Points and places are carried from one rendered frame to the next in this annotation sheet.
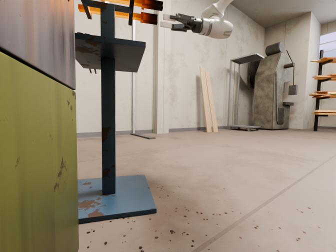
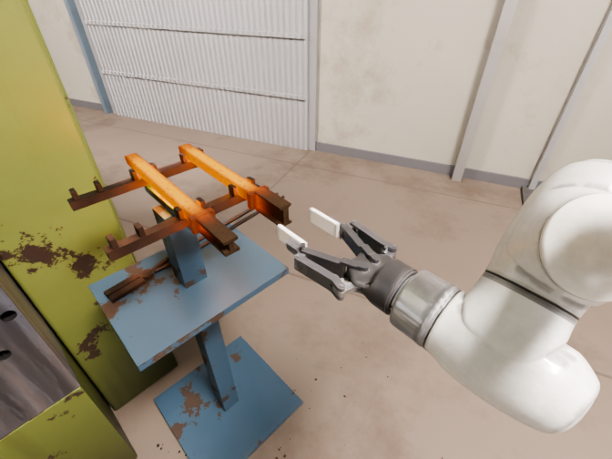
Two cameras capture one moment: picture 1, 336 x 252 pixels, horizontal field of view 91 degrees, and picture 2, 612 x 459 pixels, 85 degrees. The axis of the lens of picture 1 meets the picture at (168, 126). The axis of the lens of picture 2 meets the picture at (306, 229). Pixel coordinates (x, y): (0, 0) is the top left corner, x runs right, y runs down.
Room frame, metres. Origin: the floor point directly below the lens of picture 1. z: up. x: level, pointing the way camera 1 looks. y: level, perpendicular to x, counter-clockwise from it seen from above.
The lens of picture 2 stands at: (0.76, -0.38, 1.29)
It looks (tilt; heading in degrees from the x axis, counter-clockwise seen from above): 38 degrees down; 61
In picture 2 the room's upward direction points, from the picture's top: straight up
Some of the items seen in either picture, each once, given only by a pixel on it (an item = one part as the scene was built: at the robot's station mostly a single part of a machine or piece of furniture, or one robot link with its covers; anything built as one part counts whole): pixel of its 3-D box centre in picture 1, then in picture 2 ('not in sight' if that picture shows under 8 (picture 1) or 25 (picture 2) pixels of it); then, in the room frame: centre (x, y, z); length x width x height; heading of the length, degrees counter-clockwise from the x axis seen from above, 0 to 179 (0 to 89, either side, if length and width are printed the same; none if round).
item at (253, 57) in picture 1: (245, 94); not in sight; (4.72, -2.17, 1.00); 0.74 x 0.61 x 2.00; 37
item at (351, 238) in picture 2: (180, 26); (358, 247); (1.03, -0.06, 0.94); 0.11 x 0.01 x 0.04; 82
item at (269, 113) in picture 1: (273, 88); not in sight; (5.33, -3.33, 1.29); 1.35 x 1.16 x 2.59; 127
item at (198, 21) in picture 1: (192, 25); (378, 277); (1.02, -0.13, 0.94); 0.09 x 0.08 x 0.07; 104
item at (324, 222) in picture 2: (166, 24); (323, 222); (1.02, 0.02, 0.94); 0.07 x 0.01 x 0.03; 104
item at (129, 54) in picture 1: (108, 57); (191, 279); (0.79, 0.29, 0.67); 0.40 x 0.30 x 0.02; 15
